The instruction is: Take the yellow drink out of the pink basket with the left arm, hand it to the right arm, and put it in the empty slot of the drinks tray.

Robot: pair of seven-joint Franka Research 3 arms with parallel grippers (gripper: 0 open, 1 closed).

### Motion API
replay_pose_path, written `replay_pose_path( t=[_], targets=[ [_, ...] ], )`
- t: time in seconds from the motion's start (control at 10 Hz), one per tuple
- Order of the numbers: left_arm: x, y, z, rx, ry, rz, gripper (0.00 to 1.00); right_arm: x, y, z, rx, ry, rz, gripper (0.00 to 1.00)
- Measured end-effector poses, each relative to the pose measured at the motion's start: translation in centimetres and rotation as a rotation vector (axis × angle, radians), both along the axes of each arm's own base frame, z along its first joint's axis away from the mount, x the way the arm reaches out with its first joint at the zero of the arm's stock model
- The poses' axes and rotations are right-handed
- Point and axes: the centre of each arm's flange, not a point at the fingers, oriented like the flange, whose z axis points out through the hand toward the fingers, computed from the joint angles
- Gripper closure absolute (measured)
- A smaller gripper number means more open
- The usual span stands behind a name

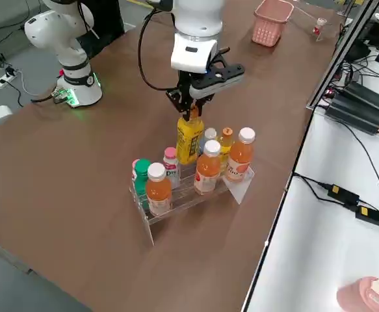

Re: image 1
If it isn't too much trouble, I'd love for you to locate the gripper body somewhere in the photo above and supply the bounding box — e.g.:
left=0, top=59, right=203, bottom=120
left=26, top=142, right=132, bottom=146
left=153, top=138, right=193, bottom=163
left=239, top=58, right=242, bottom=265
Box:
left=177, top=70, right=194, bottom=95

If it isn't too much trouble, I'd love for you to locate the yellow drink bottle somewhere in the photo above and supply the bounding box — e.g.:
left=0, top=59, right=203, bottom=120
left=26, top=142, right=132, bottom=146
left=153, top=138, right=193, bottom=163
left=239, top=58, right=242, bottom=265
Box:
left=176, top=109, right=206, bottom=166

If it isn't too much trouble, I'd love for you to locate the pink plastic basket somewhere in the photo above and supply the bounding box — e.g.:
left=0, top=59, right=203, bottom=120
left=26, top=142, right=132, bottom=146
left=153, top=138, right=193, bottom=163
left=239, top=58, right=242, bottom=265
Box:
left=252, top=0, right=294, bottom=46

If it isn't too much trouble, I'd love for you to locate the water bottle with white cap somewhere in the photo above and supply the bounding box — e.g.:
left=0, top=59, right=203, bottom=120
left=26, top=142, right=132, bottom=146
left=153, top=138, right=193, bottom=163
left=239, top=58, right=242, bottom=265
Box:
left=203, top=127, right=218, bottom=157

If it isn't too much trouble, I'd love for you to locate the yellow bottle with orange cap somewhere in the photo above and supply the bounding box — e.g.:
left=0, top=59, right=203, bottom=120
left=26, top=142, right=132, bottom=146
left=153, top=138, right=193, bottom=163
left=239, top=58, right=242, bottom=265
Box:
left=217, top=127, right=236, bottom=179

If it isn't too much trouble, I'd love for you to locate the white bottle with pink cap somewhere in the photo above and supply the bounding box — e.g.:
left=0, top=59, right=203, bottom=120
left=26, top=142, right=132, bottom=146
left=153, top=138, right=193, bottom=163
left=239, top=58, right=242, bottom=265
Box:
left=162, top=147, right=181, bottom=190
left=131, top=159, right=142, bottom=182

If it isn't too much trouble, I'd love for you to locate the orange juice bottle white cap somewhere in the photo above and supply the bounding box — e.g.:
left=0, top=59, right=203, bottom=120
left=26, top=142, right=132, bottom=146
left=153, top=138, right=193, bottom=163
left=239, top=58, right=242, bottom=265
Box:
left=224, top=127, right=256, bottom=183
left=145, top=162, right=173, bottom=216
left=194, top=139, right=222, bottom=196

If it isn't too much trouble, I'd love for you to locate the green bottle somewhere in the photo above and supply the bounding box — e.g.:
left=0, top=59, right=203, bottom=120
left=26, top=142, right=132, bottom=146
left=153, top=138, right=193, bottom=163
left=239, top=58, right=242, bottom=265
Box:
left=133, top=158, right=152, bottom=211

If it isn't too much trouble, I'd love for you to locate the person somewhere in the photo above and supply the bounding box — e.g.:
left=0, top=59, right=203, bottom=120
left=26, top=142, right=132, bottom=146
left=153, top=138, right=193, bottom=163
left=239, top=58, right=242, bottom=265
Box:
left=77, top=0, right=127, bottom=60

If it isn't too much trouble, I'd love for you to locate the clear acrylic stepped shelf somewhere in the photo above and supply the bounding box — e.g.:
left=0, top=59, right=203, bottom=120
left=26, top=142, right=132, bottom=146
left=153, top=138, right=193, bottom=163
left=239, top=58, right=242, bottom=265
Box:
left=293, top=5, right=341, bottom=43

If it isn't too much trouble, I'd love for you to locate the small red white bottle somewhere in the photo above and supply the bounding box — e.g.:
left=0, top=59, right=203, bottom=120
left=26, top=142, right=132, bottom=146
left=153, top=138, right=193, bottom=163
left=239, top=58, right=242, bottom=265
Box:
left=312, top=18, right=327, bottom=35

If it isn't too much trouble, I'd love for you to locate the black power supply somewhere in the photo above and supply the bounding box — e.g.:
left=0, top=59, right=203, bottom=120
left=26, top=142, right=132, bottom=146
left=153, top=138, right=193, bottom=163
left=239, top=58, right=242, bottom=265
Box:
left=341, top=81, right=379, bottom=113
left=325, top=97, right=379, bottom=136

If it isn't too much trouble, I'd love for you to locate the black adapter with yellow label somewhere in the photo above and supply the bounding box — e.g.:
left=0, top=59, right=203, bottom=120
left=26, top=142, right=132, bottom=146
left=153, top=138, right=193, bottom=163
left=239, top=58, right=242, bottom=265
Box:
left=326, top=183, right=361, bottom=206
left=354, top=204, right=379, bottom=228

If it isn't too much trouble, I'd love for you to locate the white power strip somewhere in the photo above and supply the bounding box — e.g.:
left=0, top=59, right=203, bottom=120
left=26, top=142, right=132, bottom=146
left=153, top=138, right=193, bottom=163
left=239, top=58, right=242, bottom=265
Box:
left=0, top=73, right=17, bottom=90

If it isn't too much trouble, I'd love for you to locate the black box device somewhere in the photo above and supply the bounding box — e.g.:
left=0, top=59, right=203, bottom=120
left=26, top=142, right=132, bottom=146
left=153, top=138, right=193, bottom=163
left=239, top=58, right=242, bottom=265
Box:
left=347, top=19, right=379, bottom=63

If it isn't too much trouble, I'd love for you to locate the pink cup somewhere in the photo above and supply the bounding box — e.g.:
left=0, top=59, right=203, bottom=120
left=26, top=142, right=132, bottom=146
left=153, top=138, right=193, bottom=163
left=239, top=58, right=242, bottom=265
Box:
left=335, top=276, right=379, bottom=312

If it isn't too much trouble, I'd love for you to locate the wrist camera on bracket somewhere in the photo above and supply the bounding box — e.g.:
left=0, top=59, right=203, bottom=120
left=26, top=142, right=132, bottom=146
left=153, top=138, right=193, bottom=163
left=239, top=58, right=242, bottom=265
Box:
left=189, top=47, right=246, bottom=99

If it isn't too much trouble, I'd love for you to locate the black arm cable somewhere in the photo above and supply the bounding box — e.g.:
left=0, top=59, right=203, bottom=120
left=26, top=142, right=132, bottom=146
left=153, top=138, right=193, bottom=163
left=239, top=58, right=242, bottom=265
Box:
left=138, top=8, right=181, bottom=92

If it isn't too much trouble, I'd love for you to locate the aluminium camera post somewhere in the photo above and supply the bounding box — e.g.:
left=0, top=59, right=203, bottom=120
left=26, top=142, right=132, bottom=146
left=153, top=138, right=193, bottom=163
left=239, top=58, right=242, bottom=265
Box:
left=306, top=0, right=379, bottom=111

